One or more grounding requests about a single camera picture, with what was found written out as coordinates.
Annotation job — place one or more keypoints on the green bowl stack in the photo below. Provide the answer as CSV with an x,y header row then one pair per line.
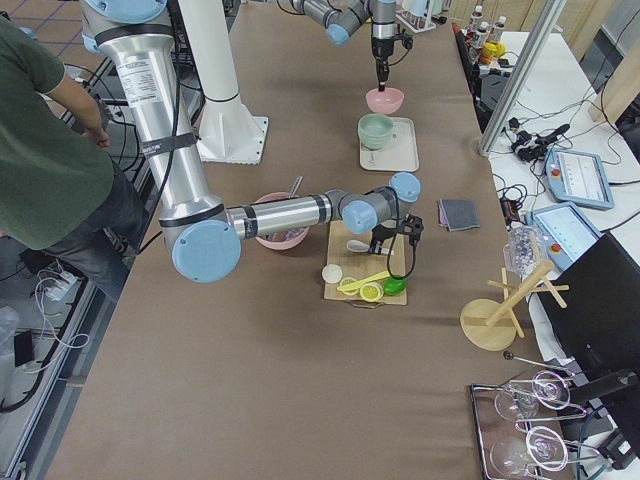
x,y
375,131

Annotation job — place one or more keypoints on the wine glass rack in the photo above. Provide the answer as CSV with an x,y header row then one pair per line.
x,y
540,424

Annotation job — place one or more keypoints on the black monitor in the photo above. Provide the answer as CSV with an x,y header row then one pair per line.
x,y
599,326

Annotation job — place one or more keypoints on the large pink ice bowl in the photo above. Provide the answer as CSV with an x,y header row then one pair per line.
x,y
281,240

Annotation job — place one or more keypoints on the small pink bowl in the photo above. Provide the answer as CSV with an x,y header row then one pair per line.
x,y
386,101

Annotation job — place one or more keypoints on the white ceramic spoon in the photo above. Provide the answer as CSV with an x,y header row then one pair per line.
x,y
357,246

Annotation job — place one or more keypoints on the green toy lime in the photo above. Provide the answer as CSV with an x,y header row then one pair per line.
x,y
394,287

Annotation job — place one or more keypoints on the aluminium frame post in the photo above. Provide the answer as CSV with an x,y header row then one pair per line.
x,y
527,58

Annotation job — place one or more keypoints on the yellow plastic knife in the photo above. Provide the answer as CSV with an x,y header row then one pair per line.
x,y
356,285

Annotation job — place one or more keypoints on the blue teach pendant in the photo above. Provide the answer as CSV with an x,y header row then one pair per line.
x,y
578,177

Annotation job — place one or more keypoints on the standing person green shirt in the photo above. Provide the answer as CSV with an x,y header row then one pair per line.
x,y
60,191

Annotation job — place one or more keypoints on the grey folded cloth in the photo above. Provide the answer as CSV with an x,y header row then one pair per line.
x,y
457,214

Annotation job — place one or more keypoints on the wooden mug tree stand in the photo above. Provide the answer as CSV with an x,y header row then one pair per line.
x,y
492,325

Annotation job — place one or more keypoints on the upper lemon slice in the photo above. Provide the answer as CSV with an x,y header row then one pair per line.
x,y
371,292

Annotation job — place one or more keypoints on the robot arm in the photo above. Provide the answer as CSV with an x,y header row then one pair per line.
x,y
340,24
175,66

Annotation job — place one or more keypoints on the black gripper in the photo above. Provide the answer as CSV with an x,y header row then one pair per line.
x,y
382,234
381,51

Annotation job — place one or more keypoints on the wooden cutting board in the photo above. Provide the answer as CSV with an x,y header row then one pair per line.
x,y
361,265

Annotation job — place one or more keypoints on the cream rabbit tray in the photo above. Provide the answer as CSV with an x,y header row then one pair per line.
x,y
399,154

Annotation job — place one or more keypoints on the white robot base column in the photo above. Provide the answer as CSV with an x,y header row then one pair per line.
x,y
228,132

